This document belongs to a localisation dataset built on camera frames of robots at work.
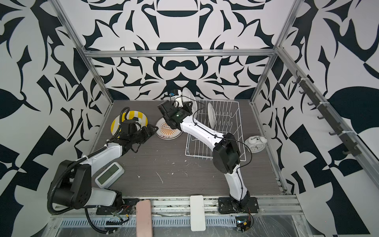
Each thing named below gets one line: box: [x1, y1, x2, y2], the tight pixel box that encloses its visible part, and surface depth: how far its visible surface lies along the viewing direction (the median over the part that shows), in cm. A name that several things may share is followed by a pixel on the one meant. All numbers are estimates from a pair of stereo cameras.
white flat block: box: [189, 195, 206, 232], surface depth 70 cm
